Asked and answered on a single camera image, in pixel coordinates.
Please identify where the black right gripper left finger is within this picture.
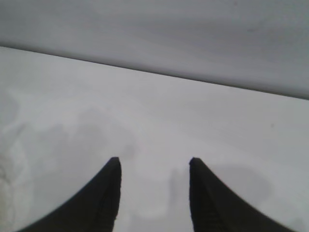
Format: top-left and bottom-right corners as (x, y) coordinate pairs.
(20, 156), (122, 232)

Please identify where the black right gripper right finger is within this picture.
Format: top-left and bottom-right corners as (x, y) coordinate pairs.
(189, 157), (295, 232)

